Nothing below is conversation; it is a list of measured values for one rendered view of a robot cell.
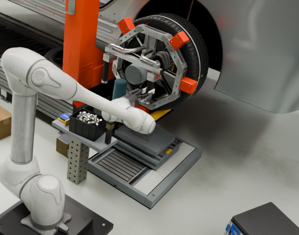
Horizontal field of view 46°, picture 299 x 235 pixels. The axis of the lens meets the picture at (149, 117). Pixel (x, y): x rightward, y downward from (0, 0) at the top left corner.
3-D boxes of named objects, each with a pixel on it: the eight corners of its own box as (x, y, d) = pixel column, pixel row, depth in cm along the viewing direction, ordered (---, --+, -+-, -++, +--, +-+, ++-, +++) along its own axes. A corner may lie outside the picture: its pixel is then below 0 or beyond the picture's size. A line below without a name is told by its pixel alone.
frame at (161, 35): (175, 116, 243) (194, 42, 215) (170, 120, 238) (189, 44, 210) (114, 86, 264) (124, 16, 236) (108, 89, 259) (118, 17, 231)
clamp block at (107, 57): (117, 59, 228) (118, 51, 225) (108, 62, 221) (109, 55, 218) (111, 57, 230) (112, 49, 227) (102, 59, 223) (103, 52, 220)
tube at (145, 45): (147, 51, 229) (150, 35, 223) (130, 57, 214) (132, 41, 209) (125, 42, 236) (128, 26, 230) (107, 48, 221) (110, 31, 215)
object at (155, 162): (178, 151, 294) (180, 141, 289) (155, 171, 267) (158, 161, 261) (130, 126, 313) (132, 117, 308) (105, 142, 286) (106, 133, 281)
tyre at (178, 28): (175, 117, 275) (228, 57, 233) (160, 128, 257) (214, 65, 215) (119, 59, 285) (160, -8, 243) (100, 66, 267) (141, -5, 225)
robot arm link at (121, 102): (114, 109, 198) (132, 119, 193) (96, 119, 186) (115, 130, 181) (116, 93, 193) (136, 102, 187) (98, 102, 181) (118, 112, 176)
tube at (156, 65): (173, 61, 221) (176, 45, 216) (157, 69, 206) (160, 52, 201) (150, 51, 228) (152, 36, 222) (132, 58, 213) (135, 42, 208)
